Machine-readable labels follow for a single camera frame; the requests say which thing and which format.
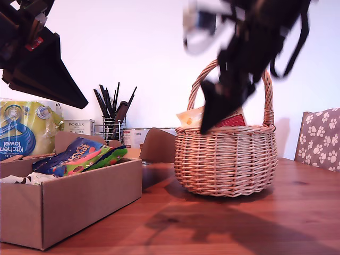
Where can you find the yellow blue kitchen towel pack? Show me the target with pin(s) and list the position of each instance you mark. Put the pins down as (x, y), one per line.
(18, 125)

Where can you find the white Porlex box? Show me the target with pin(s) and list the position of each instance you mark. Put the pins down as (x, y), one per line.
(77, 126)

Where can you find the chair with paw print cushion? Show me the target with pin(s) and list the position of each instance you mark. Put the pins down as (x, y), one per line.
(318, 138)

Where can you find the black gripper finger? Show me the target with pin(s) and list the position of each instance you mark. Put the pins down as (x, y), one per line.
(32, 79)
(211, 103)
(233, 101)
(58, 69)

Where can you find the white label tin can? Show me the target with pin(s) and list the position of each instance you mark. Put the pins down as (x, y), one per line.
(134, 137)

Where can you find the white bunny chocolate bag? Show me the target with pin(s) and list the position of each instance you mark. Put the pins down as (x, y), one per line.
(34, 178)

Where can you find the brown cardboard box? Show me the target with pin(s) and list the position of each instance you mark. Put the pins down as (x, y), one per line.
(79, 196)

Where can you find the black chopstick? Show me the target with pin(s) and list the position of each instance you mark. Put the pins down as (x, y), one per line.
(117, 97)
(99, 104)
(104, 99)
(131, 97)

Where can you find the red white Maltesers bunnies bag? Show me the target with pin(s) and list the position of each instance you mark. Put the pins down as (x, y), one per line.
(190, 118)

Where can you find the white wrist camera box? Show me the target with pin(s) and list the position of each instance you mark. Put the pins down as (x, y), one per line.
(204, 18)

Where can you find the blue green mini eggs bag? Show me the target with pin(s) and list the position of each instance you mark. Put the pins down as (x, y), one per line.
(79, 159)

